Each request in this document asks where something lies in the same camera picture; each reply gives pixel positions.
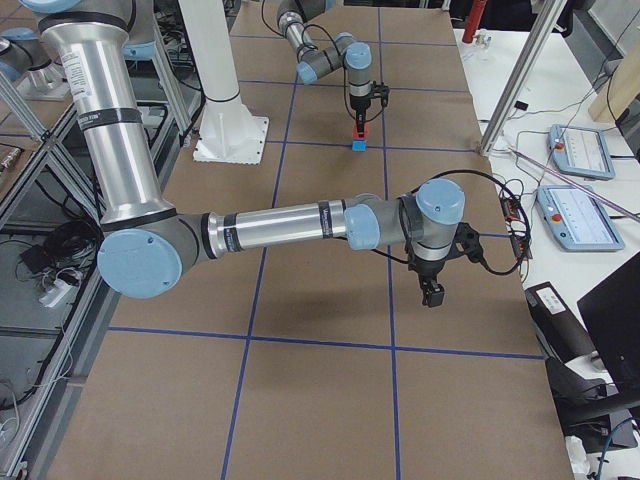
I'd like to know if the aluminium frame post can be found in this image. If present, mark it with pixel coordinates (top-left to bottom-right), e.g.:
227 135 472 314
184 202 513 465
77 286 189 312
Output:
478 0 567 156

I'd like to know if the blue block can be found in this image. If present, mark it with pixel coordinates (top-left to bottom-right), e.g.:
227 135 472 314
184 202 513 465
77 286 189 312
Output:
351 140 367 152

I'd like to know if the white power strip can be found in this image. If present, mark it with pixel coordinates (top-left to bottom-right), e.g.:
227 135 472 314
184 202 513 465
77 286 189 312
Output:
39 279 72 308

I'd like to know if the orange circuit board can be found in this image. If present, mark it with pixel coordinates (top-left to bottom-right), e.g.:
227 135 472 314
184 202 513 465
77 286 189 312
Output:
500 198 523 222

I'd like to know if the red block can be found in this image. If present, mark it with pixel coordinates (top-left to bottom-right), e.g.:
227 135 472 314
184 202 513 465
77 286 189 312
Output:
352 123 369 142

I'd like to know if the black monitor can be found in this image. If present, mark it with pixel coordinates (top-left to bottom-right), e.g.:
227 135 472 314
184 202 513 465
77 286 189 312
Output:
578 254 639 389

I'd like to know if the black cardboard box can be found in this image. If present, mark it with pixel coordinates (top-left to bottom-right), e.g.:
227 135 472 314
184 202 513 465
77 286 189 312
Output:
525 282 595 363

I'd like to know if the lower teach pendant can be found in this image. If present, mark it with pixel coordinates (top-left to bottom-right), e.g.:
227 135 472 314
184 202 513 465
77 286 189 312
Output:
536 185 625 252

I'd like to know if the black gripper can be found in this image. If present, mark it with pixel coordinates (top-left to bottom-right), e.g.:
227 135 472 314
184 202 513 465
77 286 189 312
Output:
349 94 371 136
407 250 450 307

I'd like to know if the upper teach pendant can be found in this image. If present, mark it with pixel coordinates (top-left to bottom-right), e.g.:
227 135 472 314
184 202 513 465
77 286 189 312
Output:
548 124 616 181

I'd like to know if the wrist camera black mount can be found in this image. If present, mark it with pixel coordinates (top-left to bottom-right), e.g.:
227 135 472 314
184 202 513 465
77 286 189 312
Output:
447 222 487 266

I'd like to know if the teach pendant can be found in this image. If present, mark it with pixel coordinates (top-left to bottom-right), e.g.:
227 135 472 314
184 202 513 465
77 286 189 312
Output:
548 124 616 181
536 185 625 252

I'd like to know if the white pedestal mount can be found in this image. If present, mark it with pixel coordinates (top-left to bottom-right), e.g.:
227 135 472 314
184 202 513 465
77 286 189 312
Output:
179 0 269 165

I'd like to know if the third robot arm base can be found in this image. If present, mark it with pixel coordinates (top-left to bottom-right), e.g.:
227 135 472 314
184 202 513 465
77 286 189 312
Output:
1 27 70 101

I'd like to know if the red cylinder bottle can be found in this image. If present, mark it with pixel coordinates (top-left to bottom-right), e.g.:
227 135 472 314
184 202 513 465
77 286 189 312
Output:
462 0 487 44

